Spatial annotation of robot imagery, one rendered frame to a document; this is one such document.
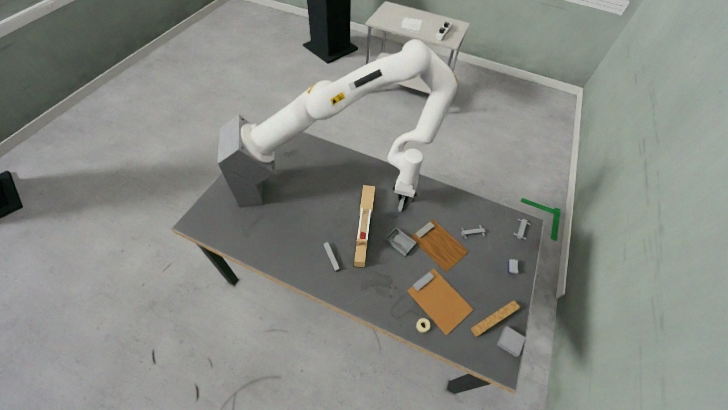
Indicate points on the cream roll of masking tape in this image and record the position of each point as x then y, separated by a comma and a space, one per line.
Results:
426, 322

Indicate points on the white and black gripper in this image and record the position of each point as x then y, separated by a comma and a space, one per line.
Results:
414, 188

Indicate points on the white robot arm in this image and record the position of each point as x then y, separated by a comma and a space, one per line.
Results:
326, 99

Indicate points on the wooden flat bar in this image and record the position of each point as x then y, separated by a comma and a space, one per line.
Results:
494, 318

